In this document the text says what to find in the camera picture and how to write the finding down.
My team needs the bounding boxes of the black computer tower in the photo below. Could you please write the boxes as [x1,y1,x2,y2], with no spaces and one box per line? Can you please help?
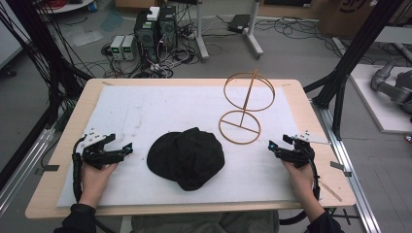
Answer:
[157,5,179,50]
[133,12,160,64]

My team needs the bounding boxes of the grey power supply unit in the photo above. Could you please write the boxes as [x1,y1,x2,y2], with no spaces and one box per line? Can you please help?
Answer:
[109,34,126,61]
[121,34,137,61]

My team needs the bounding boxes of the black metal frame post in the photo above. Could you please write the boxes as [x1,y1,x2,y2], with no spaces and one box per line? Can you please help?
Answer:
[303,0,407,141]
[0,0,93,192]

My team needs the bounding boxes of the flat black box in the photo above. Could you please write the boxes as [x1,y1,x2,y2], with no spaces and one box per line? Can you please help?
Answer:
[226,14,253,34]

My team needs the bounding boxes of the white metal stand leg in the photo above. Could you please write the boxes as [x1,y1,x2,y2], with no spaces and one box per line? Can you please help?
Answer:
[193,0,211,63]
[247,0,265,60]

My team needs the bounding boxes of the person's left hand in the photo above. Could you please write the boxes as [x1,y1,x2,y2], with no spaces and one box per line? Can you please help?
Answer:
[78,161,120,200]

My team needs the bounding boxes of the white board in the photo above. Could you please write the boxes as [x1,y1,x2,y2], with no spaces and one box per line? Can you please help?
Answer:
[349,63,412,134]

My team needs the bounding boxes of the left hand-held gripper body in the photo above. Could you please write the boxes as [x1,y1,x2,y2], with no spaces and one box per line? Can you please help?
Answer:
[80,128,126,170]

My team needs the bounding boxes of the small white box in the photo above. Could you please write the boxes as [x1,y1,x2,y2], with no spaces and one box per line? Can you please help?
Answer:
[146,6,161,22]

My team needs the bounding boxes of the orange wire hat stand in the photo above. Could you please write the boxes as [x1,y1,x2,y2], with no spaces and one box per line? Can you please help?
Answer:
[218,68,277,146]

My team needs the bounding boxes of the aluminium rail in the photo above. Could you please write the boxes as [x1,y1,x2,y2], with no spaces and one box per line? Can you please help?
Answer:
[0,127,56,217]
[310,99,383,233]

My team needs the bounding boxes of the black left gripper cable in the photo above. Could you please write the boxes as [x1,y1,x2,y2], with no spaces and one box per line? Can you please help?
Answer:
[71,135,87,204]

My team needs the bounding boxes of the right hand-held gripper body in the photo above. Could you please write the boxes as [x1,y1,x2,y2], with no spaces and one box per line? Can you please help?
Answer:
[275,129,330,169]

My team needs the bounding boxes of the brown cardboard box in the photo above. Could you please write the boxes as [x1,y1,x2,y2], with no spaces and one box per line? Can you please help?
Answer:
[318,0,409,41]

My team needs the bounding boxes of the person's grey trousers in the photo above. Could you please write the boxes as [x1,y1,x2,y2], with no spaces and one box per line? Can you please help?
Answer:
[130,210,280,233]

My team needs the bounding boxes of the tangle of floor cables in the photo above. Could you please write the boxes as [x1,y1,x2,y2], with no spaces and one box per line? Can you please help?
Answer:
[100,18,208,80]

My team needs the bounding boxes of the person's right hand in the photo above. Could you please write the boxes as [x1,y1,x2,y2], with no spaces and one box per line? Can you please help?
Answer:
[281,159,320,205]

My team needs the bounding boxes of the black cap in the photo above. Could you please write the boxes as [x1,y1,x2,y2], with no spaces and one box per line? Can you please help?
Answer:
[146,126,226,192]

